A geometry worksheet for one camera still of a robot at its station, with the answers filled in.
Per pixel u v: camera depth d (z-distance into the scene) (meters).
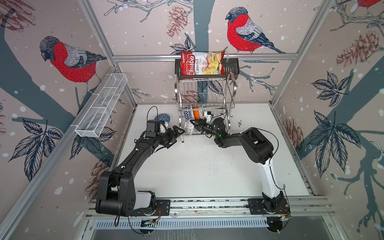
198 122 0.89
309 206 0.75
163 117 1.10
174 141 0.85
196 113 0.98
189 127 0.90
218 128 0.78
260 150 0.57
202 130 0.88
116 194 0.42
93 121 0.71
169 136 0.76
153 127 0.67
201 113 0.97
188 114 0.98
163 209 0.73
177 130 0.78
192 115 0.98
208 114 0.92
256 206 0.73
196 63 0.88
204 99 1.23
